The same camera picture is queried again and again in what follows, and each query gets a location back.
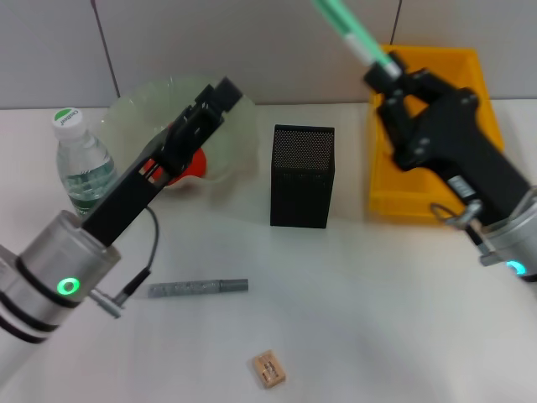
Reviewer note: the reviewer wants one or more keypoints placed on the green utility knife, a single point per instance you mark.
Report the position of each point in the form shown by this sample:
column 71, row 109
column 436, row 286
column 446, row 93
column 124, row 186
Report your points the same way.
column 348, row 25

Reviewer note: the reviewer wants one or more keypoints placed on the green glass fruit plate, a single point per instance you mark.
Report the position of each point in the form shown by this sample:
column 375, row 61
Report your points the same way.
column 134, row 109

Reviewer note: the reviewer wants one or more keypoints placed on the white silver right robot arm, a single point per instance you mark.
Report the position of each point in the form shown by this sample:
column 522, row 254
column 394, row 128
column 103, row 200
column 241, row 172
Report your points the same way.
column 516, row 239

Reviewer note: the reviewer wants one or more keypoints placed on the grey marker pen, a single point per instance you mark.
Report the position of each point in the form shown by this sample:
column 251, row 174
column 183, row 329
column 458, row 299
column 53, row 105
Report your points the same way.
column 201, row 288

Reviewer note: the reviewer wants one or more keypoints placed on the red-orange fruit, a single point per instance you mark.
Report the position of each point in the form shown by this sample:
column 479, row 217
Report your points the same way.
column 195, row 165

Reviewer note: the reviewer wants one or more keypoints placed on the yellow plastic bin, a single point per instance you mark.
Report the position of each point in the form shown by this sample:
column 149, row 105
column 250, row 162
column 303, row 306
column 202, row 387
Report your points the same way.
column 386, row 201

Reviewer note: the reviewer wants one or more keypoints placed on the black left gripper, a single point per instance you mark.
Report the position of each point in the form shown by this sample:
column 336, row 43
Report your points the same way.
column 121, row 201

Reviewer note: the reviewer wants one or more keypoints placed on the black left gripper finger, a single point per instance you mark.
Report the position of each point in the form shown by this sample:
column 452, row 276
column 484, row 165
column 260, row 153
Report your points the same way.
column 228, row 94

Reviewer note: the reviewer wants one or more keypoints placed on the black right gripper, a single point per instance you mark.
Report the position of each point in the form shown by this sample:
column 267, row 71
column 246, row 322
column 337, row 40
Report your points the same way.
column 461, row 142

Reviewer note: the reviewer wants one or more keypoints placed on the clear plastic water bottle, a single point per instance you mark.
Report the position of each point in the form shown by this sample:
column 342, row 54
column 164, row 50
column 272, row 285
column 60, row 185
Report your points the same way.
column 79, row 168

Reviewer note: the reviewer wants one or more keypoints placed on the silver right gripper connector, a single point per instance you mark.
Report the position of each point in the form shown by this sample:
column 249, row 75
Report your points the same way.
column 465, row 216

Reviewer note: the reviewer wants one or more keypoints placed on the black mesh pen holder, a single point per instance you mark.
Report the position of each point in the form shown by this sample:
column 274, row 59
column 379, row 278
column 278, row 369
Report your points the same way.
column 300, row 193

